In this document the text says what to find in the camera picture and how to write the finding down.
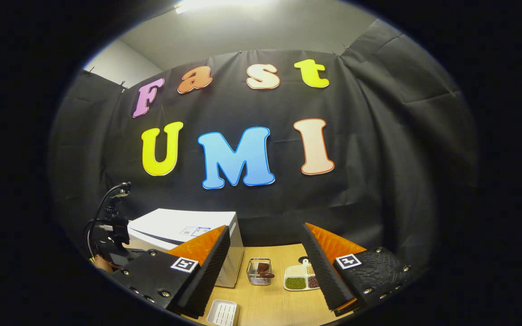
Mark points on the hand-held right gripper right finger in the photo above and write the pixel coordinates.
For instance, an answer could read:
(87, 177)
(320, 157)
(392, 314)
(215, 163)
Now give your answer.
(322, 271)

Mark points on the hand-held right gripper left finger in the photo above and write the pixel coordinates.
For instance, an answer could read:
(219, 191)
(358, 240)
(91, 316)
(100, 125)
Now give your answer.
(204, 276)

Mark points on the white microwave oven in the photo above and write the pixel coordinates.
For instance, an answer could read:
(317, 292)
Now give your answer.
(170, 224)

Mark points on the white divided dish with beans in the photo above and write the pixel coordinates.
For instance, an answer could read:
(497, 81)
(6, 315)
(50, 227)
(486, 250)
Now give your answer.
(295, 272)

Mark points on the white rectangular tray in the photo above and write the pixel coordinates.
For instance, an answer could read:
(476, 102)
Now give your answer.
(222, 312)

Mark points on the brown spoon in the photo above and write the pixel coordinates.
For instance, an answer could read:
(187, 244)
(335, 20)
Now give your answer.
(264, 270)

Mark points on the black backdrop cloth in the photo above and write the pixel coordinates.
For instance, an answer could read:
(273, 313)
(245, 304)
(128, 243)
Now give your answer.
(379, 158)

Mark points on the large ceiling light panel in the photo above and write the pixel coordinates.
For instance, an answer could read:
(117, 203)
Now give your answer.
(220, 4)

